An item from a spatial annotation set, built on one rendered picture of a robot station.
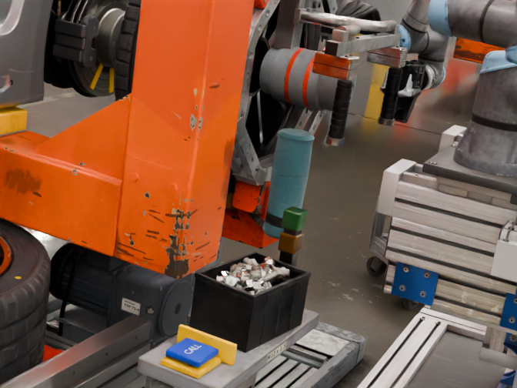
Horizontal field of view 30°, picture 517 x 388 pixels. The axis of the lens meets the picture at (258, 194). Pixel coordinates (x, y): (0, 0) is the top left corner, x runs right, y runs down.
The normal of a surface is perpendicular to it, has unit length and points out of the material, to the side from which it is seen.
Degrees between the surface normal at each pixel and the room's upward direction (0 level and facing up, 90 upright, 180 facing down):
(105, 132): 90
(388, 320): 0
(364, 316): 0
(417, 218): 90
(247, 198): 80
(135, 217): 90
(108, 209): 90
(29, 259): 0
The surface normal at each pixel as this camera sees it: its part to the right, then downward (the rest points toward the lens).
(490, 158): -0.25, -0.06
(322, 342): 0.15, -0.95
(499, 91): -0.59, 0.18
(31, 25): 0.88, 0.26
